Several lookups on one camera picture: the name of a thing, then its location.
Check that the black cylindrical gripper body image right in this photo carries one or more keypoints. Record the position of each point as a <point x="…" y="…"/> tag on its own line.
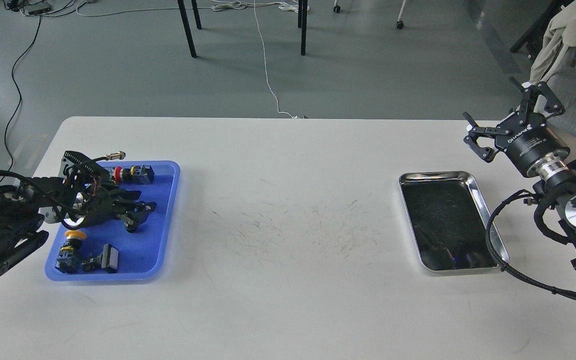
<point x="529" y="142"/>

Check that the beige jacket on chair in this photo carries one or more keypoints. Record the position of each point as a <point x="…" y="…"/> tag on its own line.
<point x="558" y="39"/>

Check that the red emergency stop button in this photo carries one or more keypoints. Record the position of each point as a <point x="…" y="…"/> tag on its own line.
<point x="134" y="174"/>

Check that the yellow push button switch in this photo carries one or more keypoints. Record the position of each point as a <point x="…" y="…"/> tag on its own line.
<point x="69" y="257"/>

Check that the silver cylindrical sensor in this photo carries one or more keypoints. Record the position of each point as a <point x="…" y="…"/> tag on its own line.
<point x="118" y="155"/>

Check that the black square push button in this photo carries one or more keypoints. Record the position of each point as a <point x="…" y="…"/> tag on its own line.
<point x="107" y="260"/>

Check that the blue plastic tray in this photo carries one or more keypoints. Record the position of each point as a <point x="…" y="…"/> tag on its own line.
<point x="141" y="253"/>

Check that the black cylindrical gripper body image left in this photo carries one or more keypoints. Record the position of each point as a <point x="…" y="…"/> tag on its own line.
<point x="98" y="208"/>

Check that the silver metal tray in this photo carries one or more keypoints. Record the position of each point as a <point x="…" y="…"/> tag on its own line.
<point x="448" y="216"/>

